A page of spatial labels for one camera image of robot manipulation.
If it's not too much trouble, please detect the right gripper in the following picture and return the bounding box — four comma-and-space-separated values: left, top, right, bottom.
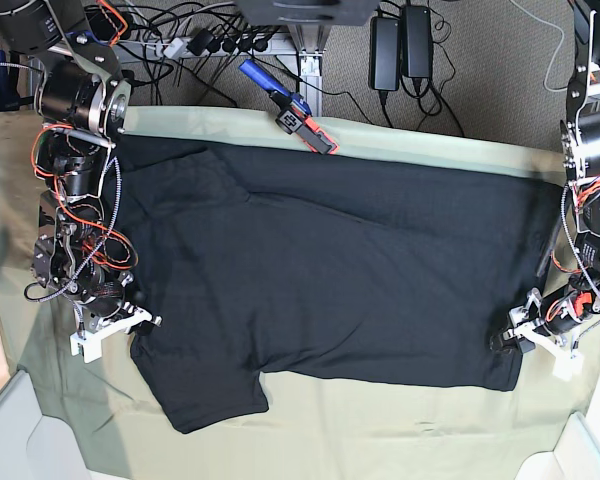
72, 280, 163, 336

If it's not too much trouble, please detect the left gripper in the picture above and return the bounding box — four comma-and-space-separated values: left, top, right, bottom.
489, 287, 588, 354

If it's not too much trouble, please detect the dark navy T-shirt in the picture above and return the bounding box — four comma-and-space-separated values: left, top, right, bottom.
116, 136, 561, 434

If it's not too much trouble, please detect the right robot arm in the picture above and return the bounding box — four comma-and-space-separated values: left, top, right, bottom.
0, 1, 162, 345

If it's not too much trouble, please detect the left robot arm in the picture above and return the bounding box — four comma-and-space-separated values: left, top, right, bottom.
490, 1, 600, 355

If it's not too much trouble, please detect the light green table cloth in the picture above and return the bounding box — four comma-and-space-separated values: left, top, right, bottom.
0, 111, 600, 479

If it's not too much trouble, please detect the white bin lower right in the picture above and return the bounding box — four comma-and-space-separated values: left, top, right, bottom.
515, 413, 600, 480

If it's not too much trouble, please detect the white bin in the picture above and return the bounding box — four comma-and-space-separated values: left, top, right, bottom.
515, 413, 600, 480
0, 371, 91, 479

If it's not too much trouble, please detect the white bin lower left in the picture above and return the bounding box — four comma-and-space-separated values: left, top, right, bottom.
0, 371, 91, 479

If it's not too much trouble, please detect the blue orange bar clamp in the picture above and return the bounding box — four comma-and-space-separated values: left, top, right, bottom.
239, 59, 339, 155

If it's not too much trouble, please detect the blue clamp at left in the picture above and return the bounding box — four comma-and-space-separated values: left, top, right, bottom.
0, 50, 34, 112

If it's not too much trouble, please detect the white power strip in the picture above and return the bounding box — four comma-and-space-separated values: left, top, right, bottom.
140, 29, 278, 60

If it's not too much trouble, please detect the black power adapter two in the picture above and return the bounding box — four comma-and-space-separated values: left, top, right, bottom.
400, 4, 433, 79

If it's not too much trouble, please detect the black power adapter one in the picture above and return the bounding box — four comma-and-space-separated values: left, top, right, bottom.
369, 16, 400, 92

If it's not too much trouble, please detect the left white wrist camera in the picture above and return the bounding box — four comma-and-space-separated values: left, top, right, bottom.
552, 350, 584, 381

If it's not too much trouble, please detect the white grey cable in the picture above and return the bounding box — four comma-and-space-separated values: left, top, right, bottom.
509, 0, 581, 92

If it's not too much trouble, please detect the aluminium frame post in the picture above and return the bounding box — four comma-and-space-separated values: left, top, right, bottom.
282, 24, 331, 117

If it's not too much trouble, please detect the black camera mount top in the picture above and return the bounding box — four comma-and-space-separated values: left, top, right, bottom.
234, 0, 380, 26

